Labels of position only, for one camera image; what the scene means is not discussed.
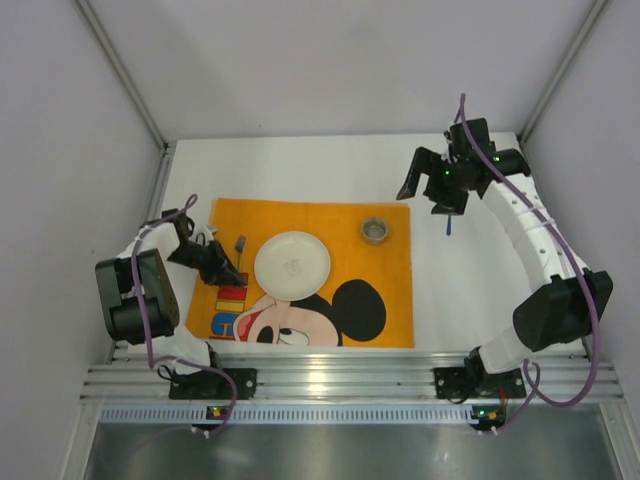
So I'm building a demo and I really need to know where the blue metallic fork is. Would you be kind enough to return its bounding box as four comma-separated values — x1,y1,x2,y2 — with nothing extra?
234,235,247,272

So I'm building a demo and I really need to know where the white round plate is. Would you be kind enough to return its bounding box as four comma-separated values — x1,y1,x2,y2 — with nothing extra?
254,231,331,302

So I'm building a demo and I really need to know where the small metal cup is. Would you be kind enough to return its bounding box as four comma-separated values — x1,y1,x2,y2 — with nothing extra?
361,217,390,245

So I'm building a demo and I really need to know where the orange Mickey Mouse placemat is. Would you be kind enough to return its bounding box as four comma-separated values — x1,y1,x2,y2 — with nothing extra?
186,198,414,348

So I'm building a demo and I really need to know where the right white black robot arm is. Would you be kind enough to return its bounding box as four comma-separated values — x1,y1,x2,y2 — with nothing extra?
397,118,613,381

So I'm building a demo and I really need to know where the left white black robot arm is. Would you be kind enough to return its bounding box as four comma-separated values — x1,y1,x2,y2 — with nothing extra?
95,209,247,375

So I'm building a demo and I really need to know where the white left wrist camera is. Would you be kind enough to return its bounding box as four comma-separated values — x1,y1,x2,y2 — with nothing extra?
203,225,217,238

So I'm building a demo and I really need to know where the left aluminium frame post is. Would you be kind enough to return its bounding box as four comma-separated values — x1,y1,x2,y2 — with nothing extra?
74,0,174,156

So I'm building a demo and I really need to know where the aluminium frame post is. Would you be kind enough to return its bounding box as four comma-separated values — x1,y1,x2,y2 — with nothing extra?
516,0,611,145
74,0,174,156

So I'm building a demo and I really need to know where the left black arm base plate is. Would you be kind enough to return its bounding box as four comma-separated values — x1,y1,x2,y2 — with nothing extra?
158,368,258,400

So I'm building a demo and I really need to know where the aluminium mounting rail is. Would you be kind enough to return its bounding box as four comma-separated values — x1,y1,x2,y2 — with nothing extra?
79,352,625,403

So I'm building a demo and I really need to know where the right aluminium frame post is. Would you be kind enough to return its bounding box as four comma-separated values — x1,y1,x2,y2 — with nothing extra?
516,0,611,145

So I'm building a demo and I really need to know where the perforated grey cable duct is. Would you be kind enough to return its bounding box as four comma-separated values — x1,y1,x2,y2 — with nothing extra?
100,404,505,425

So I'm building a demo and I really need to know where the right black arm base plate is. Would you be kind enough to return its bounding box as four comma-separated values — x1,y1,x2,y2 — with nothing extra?
433,367,527,404

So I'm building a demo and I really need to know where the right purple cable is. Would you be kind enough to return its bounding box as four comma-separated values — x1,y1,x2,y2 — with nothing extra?
453,93,601,436

